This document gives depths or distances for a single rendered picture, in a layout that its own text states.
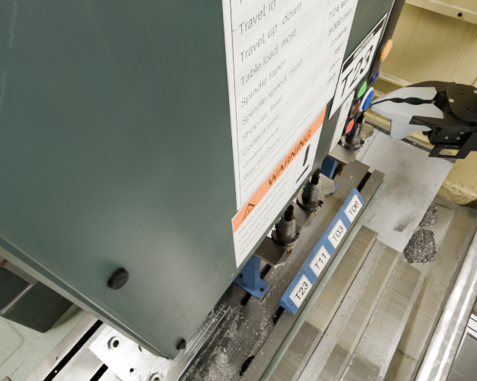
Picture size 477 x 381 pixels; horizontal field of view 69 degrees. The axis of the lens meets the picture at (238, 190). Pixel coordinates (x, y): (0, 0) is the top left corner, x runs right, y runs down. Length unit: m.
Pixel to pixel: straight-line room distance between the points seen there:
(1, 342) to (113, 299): 1.44
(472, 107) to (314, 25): 0.36
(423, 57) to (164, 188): 1.21
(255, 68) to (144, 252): 0.11
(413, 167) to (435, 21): 0.53
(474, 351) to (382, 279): 0.75
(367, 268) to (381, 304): 0.13
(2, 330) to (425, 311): 1.53
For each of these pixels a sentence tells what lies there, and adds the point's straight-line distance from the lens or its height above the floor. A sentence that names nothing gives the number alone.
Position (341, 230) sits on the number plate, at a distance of 1.14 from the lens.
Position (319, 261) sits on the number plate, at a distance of 1.08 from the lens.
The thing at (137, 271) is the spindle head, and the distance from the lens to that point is 0.20.
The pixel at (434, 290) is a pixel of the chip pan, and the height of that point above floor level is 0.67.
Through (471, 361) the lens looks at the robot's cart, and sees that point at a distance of 1.98.
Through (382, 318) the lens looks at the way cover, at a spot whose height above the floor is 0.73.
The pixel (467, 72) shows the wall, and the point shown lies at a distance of 1.33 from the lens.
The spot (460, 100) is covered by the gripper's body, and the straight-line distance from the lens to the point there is 0.58.
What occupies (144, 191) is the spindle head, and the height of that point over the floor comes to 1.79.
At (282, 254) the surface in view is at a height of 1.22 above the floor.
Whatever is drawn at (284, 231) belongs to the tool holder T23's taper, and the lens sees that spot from 0.75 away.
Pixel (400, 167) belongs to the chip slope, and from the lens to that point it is 1.51.
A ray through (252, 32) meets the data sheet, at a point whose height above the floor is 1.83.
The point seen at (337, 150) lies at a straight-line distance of 0.95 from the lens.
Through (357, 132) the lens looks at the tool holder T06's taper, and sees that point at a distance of 0.93.
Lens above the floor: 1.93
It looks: 57 degrees down
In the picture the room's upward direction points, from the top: 3 degrees counter-clockwise
